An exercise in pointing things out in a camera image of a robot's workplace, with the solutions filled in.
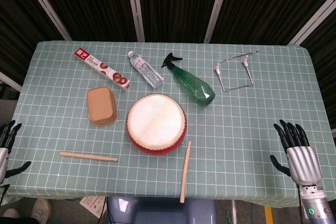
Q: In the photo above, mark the white shoe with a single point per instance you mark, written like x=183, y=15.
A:
x=42, y=209
x=10, y=213

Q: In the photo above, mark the green checked tablecloth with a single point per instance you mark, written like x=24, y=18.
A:
x=236, y=129

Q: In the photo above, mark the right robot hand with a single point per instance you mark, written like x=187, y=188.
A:
x=302, y=161

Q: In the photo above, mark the white partition post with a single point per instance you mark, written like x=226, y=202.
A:
x=216, y=9
x=135, y=6
x=44, y=3
x=9, y=81
x=312, y=19

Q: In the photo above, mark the red white cling film box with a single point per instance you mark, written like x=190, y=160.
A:
x=102, y=69

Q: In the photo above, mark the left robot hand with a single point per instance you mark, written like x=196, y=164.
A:
x=4, y=155

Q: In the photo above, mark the brown paper tray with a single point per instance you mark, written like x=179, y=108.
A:
x=101, y=106

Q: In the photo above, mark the red drum white skin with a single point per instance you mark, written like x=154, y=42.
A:
x=156, y=121

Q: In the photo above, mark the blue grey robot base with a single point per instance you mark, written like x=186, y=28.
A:
x=157, y=213

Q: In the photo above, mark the white printed leaflet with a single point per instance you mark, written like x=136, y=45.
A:
x=93, y=204

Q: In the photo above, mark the clear plastic water bottle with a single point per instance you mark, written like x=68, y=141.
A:
x=145, y=69

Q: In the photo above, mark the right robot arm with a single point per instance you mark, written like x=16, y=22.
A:
x=316, y=205

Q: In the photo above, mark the green spray bottle black trigger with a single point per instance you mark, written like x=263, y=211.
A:
x=194, y=85

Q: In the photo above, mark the wooden drumstick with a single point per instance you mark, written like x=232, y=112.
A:
x=86, y=155
x=186, y=171

